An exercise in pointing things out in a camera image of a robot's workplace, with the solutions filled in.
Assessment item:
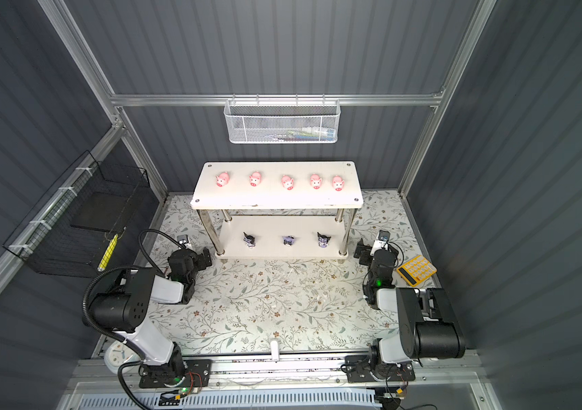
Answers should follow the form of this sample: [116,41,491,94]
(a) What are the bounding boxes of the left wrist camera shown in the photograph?
[177,234,192,249]

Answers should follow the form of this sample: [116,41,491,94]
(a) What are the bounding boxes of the white wire mesh basket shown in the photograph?
[224,102,342,145]

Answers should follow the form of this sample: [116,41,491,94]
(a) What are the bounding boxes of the items in mesh basket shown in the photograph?
[268,126,338,143]

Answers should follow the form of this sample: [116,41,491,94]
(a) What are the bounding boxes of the black wire wall basket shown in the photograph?
[3,155,151,278]

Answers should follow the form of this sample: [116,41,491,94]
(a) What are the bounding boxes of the yellow calculator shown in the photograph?
[396,256,437,288]

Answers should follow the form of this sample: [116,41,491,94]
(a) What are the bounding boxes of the pink pig toy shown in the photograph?
[310,174,323,190]
[216,172,231,187]
[332,175,345,191]
[281,175,294,191]
[249,172,262,187]

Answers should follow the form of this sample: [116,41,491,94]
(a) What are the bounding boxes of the black-headed purple toy figure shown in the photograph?
[282,236,295,246]

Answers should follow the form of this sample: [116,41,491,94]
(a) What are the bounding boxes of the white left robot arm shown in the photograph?
[82,246,212,367]

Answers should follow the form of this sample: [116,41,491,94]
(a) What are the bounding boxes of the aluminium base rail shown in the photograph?
[65,350,476,398]

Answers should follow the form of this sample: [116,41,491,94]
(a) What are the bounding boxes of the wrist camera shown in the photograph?
[177,234,192,249]
[371,230,390,256]

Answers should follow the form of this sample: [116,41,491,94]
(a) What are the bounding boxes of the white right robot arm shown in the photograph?
[341,231,467,383]

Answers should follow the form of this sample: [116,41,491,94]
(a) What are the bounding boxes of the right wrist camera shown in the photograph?
[371,230,390,256]

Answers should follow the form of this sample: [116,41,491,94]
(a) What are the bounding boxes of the white two-tier shelf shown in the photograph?
[190,162,364,261]

